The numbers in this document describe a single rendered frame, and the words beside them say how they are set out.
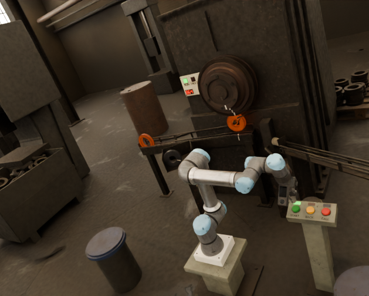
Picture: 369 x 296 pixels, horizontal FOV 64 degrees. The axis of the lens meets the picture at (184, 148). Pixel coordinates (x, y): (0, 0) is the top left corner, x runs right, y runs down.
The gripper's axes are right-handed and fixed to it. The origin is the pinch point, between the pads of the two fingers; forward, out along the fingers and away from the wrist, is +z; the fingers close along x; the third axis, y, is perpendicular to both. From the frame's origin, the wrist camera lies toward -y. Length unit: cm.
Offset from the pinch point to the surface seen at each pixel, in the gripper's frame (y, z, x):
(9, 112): 55, -56, 315
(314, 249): -11.8, 29.2, -6.6
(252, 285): -32, 57, 35
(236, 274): -30, 47, 43
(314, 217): -3.8, 6.8, -9.8
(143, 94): 217, 68, 296
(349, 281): -29.5, 14.1, -26.7
